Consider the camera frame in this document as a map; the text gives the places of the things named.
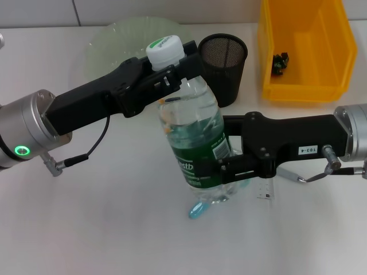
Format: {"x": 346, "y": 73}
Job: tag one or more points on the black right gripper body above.
{"x": 286, "y": 137}

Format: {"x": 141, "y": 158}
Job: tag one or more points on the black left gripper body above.
{"x": 91, "y": 97}

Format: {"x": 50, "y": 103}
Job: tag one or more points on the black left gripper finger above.
{"x": 160, "y": 84}
{"x": 193, "y": 63}

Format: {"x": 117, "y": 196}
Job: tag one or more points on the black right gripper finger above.
{"x": 235, "y": 169}
{"x": 235, "y": 125}

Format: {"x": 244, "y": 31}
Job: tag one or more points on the clear green-label water bottle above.
{"x": 195, "y": 120}

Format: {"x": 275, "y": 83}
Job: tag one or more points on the blue scissors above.
{"x": 198, "y": 210}

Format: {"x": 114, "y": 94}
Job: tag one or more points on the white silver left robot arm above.
{"x": 25, "y": 129}

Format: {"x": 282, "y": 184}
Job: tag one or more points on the black mesh pen holder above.
{"x": 226, "y": 71}

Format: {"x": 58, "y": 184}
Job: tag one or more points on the transparent plastic ruler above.
{"x": 264, "y": 190}

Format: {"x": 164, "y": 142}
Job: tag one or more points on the silver ballpoint pen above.
{"x": 288, "y": 174}

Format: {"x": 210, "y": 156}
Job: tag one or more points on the green glass fruit plate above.
{"x": 114, "y": 46}

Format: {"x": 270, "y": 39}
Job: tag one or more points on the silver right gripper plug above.
{"x": 329, "y": 156}

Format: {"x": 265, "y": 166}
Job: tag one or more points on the yellow plastic bin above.
{"x": 304, "y": 88}

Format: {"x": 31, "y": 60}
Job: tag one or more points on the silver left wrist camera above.
{"x": 1, "y": 41}

